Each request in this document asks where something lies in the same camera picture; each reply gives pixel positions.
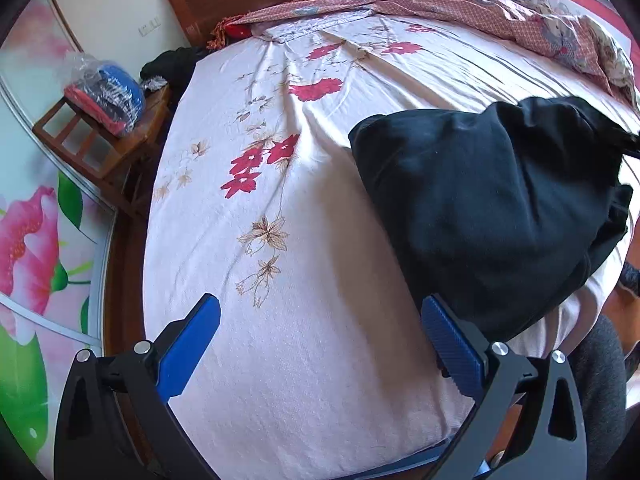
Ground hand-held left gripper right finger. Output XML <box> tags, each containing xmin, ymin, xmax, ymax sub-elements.
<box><xmin>421</xmin><ymin>294</ymin><xmax>587</xmax><ymax>480</ymax></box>

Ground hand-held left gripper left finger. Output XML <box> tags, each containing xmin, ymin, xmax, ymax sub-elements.
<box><xmin>52</xmin><ymin>293</ymin><xmax>221</xmax><ymax>480</ymax></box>

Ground black pants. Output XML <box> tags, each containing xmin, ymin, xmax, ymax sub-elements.
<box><xmin>348</xmin><ymin>95</ymin><xmax>640</xmax><ymax>343</ymax></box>

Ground person's right forearm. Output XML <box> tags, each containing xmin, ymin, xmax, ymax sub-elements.
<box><xmin>610</xmin><ymin>260</ymin><xmax>640</xmax><ymax>356</ymax></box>

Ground white floral bed sheet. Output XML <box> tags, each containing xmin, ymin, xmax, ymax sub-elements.
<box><xmin>142</xmin><ymin>12</ymin><xmax>640</xmax><ymax>476</ymax></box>

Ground person's white shirt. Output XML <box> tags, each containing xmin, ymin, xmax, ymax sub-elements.
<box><xmin>505</xmin><ymin>240</ymin><xmax>623</xmax><ymax>361</ymax></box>

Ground person's grey trousers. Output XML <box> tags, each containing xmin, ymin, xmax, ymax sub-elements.
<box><xmin>567</xmin><ymin>312</ymin><xmax>628</xmax><ymax>461</ymax></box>

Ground floral wardrobe door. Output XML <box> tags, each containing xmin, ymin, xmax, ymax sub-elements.
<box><xmin>0</xmin><ymin>0</ymin><xmax>121</xmax><ymax>471</ymax></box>

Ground wooden chair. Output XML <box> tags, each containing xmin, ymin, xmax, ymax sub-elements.
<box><xmin>32</xmin><ymin>82</ymin><xmax>173</xmax><ymax>221</ymax></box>

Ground plastic bag of clothes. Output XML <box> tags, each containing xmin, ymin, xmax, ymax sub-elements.
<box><xmin>62</xmin><ymin>52</ymin><xmax>148</xmax><ymax>138</ymax></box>

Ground dark clothes pile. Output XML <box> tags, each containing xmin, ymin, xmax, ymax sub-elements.
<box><xmin>139</xmin><ymin>46</ymin><xmax>206</xmax><ymax>93</ymax></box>

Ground red fringed pillow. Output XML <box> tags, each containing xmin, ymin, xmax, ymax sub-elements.
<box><xmin>210</xmin><ymin>17</ymin><xmax>261</xmax><ymax>51</ymax></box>

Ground red patterned quilt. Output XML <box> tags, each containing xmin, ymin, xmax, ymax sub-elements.
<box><xmin>210</xmin><ymin>0</ymin><xmax>640</xmax><ymax>111</ymax></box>

